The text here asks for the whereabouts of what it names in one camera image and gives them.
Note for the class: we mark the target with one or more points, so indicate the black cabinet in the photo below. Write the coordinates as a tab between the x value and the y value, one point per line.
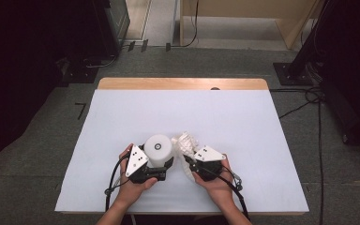
112	25

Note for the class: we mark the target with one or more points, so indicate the dark curtain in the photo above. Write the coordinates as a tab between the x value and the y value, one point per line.
353	78
18	78

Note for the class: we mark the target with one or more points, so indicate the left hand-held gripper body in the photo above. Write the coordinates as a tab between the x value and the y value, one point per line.
136	161

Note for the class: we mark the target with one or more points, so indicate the black stand base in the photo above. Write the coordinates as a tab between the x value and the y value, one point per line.
79	75

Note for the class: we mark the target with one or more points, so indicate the light wooden cabinet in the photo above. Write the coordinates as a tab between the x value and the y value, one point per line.
250	7

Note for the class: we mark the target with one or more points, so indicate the black metal stand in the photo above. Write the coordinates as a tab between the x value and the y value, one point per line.
296	73

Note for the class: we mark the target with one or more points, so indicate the person's right hand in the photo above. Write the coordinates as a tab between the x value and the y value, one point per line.
220	190

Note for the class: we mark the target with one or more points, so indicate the wooden table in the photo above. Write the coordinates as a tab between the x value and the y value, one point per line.
168	83

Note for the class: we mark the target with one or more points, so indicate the white waffle cloth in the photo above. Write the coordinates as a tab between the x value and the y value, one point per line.
186	143

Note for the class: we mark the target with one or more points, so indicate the white cylindrical lamp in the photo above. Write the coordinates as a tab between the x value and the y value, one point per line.
157	151

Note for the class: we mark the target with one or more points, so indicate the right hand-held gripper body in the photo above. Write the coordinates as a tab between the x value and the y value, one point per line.
207	154

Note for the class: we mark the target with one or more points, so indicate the person's dark clothing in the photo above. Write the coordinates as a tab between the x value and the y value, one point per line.
184	220

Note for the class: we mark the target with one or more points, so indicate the person's left hand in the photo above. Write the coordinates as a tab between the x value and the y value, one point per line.
134	190

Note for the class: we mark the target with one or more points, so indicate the white table mat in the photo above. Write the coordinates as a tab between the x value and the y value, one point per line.
247	125

